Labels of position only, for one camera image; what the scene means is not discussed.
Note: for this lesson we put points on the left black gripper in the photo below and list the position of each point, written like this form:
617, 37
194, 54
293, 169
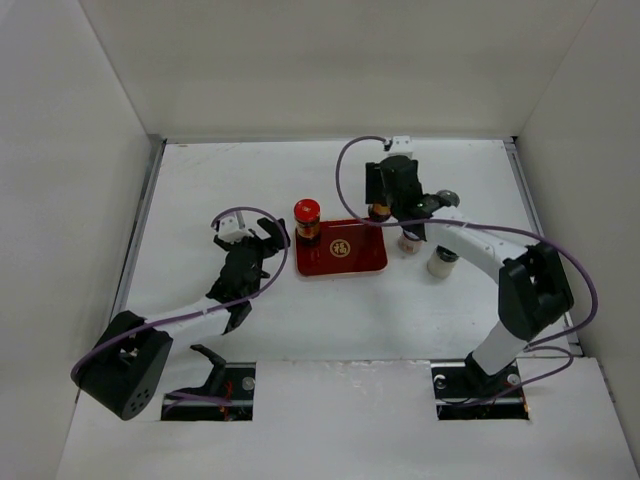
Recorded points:
270, 245

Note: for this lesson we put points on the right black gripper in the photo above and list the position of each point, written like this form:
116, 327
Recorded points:
374, 178

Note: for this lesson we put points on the red lid brown sauce bottle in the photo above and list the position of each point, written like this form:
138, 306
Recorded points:
378, 212

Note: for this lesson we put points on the white lid condiment jar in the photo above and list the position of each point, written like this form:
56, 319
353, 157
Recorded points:
409, 243

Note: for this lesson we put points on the red lid chili sauce jar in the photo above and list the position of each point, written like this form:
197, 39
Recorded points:
307, 220

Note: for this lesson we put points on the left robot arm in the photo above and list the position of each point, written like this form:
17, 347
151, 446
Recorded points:
123, 370

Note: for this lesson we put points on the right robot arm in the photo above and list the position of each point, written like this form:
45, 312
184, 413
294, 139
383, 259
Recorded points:
533, 291

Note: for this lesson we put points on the red lacquer tray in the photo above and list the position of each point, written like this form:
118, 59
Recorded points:
342, 247

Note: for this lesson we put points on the clear cap salt grinder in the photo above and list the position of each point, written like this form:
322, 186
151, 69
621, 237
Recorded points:
448, 198

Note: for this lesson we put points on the black cap white shaker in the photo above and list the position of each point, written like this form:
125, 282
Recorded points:
442, 262

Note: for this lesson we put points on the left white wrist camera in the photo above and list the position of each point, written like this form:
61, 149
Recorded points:
231, 226

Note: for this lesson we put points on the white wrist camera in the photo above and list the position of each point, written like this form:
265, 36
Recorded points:
231, 226
399, 146

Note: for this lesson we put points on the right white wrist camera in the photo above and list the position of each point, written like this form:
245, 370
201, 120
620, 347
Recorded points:
399, 146

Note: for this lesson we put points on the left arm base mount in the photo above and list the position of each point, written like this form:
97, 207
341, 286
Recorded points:
225, 395

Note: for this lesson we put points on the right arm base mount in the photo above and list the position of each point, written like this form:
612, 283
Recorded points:
457, 399

